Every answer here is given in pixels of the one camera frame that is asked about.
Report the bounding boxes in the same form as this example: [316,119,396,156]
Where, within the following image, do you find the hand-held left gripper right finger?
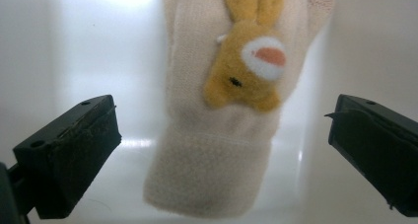
[323,93,418,218]

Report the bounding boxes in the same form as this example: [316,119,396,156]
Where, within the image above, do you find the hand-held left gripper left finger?
[12,94,123,220]

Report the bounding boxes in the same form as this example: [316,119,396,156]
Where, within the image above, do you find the white plastic bin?
[0,0,418,224]

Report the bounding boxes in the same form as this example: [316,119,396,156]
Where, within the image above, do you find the cream bunny glove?
[143,0,336,219]

